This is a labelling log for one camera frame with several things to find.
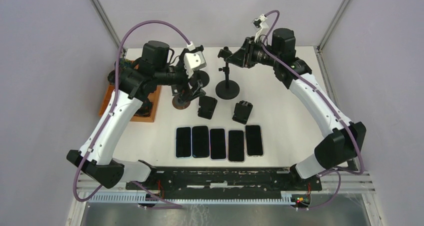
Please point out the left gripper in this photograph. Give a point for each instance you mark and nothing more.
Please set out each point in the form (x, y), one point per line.
(185, 89)

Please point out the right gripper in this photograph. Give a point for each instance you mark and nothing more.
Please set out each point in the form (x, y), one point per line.
(243, 57)

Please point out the black pole stand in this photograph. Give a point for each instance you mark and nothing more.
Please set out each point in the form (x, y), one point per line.
(200, 75)
(227, 89)

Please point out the black folding phone stand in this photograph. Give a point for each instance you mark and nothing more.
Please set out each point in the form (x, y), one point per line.
(207, 106)

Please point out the brown round base phone stand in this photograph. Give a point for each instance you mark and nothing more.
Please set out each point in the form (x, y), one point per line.
(177, 102)

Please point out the small black phone stand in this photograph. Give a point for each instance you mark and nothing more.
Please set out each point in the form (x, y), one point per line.
(242, 111)

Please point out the black case phone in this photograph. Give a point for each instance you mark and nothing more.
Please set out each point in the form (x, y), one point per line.
(200, 141)

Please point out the lavender case phone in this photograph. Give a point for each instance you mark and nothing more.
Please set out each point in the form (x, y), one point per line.
(218, 147)

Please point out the blue case phone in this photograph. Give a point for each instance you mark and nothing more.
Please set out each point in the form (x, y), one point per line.
(183, 142)

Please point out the white case phone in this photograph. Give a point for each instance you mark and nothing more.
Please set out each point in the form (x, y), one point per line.
(236, 146)
(254, 141)

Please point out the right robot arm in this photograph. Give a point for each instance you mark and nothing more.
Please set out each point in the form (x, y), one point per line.
(343, 139)

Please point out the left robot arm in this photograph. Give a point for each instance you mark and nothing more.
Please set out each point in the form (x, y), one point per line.
(95, 156)

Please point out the orange compartment tray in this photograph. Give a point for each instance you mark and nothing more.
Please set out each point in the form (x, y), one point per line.
(133, 98)

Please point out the dark patterned scrunchie top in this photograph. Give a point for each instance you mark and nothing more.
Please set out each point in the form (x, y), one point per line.
(124, 63)

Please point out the dark patterned scrunchie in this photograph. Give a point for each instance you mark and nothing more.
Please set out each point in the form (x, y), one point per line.
(124, 63)
(111, 77)

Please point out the dark patterned scrunchie left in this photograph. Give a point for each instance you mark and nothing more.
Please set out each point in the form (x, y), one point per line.
(111, 77)

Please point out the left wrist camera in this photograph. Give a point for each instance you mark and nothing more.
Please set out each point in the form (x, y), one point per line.
(194, 59)

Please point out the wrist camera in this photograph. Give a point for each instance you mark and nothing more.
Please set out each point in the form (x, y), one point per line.
(260, 26)
(194, 59)

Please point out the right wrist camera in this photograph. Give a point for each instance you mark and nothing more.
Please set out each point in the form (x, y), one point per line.
(260, 26)

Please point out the black mounting base plate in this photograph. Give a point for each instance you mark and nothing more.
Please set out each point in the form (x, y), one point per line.
(233, 175)

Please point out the white cable duct strip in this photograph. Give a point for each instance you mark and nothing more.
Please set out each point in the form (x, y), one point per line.
(139, 197)

